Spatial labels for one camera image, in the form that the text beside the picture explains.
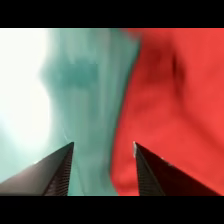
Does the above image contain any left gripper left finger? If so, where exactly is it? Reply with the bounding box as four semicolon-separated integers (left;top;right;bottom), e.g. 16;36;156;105
0;141;75;197

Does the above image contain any red garment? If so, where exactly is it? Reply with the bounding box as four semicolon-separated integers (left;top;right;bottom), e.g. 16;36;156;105
109;27;224;197

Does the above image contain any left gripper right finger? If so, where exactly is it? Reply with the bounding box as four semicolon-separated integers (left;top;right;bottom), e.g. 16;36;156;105
133;141;222;197

